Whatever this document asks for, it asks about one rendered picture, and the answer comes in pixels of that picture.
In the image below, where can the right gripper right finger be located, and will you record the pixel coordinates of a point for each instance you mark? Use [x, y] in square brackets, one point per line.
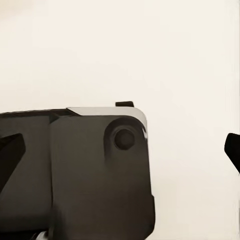
[232, 149]

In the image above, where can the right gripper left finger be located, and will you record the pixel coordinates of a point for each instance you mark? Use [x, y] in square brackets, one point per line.
[12, 149]

